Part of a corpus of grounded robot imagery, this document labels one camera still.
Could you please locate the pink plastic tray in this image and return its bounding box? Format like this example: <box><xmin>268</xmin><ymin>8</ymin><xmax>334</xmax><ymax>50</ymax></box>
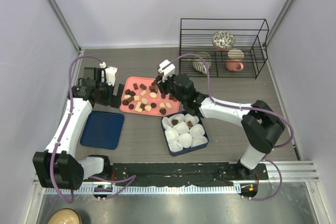
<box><xmin>120</xmin><ymin>76</ymin><xmax>180</xmax><ymax>116</ymax></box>

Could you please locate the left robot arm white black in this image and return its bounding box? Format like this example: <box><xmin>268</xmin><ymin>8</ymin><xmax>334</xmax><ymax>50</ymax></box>
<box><xmin>33</xmin><ymin>65</ymin><xmax>124</xmax><ymax>190</ymax></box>

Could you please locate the patterned ceramic bowl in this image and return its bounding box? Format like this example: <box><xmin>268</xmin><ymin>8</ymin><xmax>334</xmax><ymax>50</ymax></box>
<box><xmin>212</xmin><ymin>30</ymin><xmax>236</xmax><ymax>51</ymax></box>

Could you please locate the beige bowl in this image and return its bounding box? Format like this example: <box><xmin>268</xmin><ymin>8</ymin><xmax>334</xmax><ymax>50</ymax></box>
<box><xmin>47</xmin><ymin>208</ymin><xmax>82</xmax><ymax>224</ymax></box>

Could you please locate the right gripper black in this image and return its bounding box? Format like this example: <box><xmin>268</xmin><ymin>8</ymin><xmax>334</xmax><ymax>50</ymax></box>
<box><xmin>155</xmin><ymin>72</ymin><xmax>186</xmax><ymax>105</ymax></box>

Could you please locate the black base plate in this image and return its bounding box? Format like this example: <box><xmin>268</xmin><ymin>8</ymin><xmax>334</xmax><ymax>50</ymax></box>
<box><xmin>96</xmin><ymin>162</ymin><xmax>269</xmax><ymax>187</ymax></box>

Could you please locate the striped grey mug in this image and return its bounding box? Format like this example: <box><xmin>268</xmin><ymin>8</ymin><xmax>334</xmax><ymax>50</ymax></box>
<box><xmin>192</xmin><ymin>51</ymin><xmax>212</xmax><ymax>74</ymax></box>

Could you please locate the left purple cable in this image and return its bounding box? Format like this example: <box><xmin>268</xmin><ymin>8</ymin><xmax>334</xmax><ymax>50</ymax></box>
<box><xmin>50</xmin><ymin>55</ymin><xmax>137</xmax><ymax>204</ymax></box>

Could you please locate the dark blue box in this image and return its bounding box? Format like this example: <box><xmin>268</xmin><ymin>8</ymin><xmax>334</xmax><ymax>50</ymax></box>
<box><xmin>161</xmin><ymin>111</ymin><xmax>209</xmax><ymax>157</ymax></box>

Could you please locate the dark blue box lid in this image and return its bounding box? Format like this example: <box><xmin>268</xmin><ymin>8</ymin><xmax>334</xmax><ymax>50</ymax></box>
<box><xmin>80</xmin><ymin>111</ymin><xmax>124</xmax><ymax>150</ymax></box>

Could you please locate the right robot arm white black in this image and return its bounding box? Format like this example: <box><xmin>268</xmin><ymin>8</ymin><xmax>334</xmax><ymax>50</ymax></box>
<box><xmin>155</xmin><ymin>74</ymin><xmax>285</xmax><ymax>179</ymax></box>

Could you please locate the dark round chocolate piece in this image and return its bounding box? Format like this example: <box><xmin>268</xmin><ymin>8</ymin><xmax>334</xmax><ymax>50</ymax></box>
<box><xmin>159</xmin><ymin>109</ymin><xmax>166</xmax><ymax>115</ymax></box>

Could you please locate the white cable chain strip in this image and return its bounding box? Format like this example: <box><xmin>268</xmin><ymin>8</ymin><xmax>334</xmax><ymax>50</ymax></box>
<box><xmin>45</xmin><ymin>184</ymin><xmax>242</xmax><ymax>195</ymax></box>

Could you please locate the pink mug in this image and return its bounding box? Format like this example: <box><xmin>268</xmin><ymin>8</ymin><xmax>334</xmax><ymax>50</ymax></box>
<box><xmin>226</xmin><ymin>49</ymin><xmax>245</xmax><ymax>72</ymax></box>

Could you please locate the black wire rack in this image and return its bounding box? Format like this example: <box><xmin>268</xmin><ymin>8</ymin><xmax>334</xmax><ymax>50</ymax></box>
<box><xmin>179</xmin><ymin>18</ymin><xmax>269</xmax><ymax>78</ymax></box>

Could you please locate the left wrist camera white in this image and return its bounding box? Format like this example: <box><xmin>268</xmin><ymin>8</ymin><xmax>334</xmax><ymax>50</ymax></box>
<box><xmin>99</xmin><ymin>62</ymin><xmax>118</xmax><ymax>87</ymax></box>

